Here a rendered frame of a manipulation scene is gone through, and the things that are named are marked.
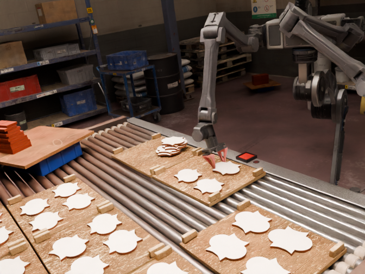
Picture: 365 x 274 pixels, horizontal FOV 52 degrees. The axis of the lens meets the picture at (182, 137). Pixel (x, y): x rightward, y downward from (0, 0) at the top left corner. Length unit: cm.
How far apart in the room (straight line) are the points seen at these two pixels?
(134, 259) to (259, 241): 42
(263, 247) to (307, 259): 14
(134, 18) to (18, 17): 208
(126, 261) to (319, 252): 62
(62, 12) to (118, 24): 142
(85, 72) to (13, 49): 111
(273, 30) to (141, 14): 546
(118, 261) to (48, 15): 510
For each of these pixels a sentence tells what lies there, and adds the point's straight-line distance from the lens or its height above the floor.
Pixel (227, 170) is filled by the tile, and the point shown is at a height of 95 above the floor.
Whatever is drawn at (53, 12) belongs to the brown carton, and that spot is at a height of 174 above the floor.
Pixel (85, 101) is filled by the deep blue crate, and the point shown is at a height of 32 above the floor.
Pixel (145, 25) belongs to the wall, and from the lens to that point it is 754.
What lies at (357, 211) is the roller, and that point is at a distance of 153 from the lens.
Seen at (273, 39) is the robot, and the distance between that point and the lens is 223.
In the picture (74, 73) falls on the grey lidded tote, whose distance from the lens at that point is 624.
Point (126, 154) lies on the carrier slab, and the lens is 215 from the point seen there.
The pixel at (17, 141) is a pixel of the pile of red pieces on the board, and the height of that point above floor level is 110.
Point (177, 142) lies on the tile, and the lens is 202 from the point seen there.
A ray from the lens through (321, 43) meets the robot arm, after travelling 164.
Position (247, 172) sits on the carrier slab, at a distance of 175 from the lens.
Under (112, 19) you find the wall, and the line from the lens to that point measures 722.
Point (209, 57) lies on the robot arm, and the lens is 175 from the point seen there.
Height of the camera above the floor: 173
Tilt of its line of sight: 21 degrees down
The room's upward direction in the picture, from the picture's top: 8 degrees counter-clockwise
